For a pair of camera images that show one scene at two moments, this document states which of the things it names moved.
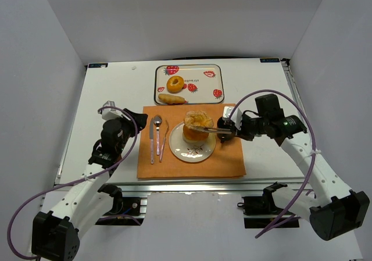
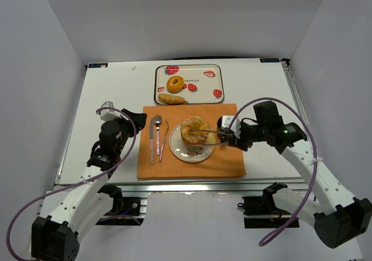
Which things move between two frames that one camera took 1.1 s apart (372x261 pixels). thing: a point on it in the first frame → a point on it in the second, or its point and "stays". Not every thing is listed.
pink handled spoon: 157,121 stays
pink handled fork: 163,143 stays
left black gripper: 135,119 stays
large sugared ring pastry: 197,120 → 194,137
